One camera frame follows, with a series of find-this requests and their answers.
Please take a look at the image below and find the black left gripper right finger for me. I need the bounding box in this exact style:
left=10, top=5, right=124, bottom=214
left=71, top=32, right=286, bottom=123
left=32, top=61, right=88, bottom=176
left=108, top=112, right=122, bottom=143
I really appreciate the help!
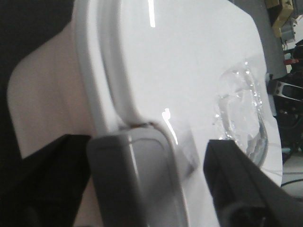
left=203, top=140, right=303, bottom=227

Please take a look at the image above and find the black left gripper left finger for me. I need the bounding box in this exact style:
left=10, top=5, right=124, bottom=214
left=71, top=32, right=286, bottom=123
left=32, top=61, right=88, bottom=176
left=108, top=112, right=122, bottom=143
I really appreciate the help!
left=0, top=134, right=90, bottom=227

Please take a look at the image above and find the white lidded storage bin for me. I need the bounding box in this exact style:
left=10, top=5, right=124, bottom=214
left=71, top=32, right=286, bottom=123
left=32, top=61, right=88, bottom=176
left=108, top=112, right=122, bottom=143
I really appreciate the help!
left=6, top=0, right=284, bottom=227

